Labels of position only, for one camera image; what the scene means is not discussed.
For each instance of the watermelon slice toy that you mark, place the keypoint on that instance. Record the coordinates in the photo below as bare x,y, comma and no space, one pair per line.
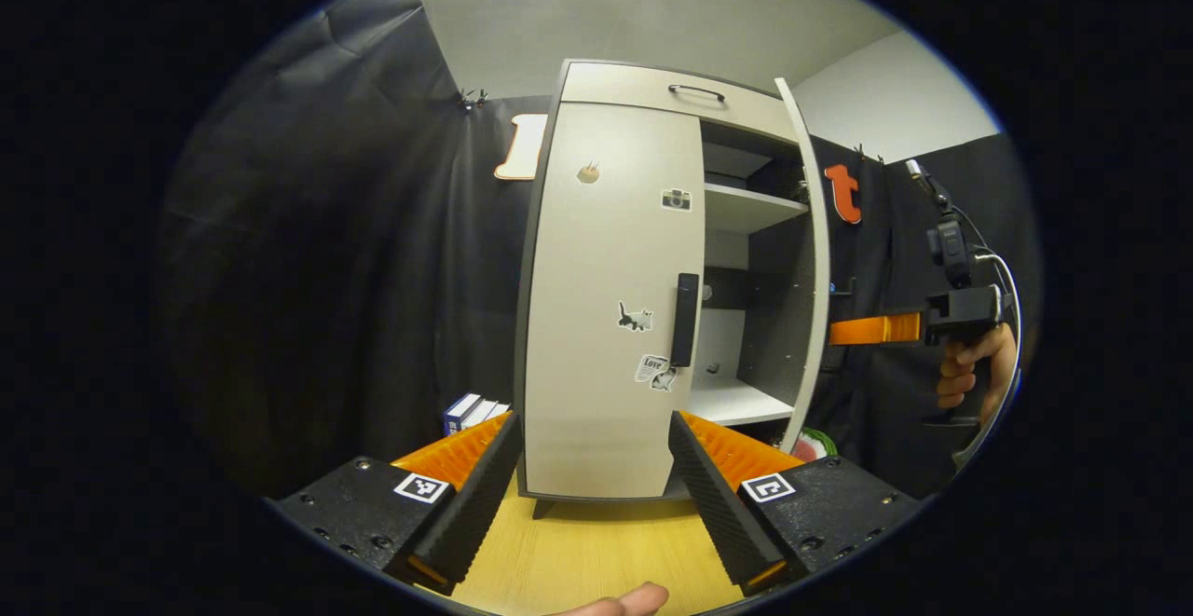
818,446

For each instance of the white cabinet shelf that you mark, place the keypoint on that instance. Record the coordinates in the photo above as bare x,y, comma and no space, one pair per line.
746,211
736,403

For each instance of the white cabinet door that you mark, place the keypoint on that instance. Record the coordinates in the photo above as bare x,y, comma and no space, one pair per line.
606,271
822,271

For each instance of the white cabinet drawer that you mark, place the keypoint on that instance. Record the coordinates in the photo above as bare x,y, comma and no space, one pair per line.
634,89

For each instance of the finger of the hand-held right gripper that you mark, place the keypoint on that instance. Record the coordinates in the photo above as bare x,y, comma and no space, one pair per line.
876,329

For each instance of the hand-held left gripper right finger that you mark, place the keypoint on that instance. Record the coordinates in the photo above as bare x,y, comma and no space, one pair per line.
722,513

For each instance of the black backdrop cloth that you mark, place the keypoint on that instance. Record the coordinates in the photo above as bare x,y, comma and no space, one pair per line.
326,271

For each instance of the blue and white books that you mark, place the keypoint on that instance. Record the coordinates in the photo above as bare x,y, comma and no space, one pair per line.
466,411

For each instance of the white double-door shoe cabinet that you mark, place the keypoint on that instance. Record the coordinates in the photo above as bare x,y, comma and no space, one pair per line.
774,318

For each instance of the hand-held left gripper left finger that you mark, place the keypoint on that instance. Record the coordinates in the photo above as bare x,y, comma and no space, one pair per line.
471,504

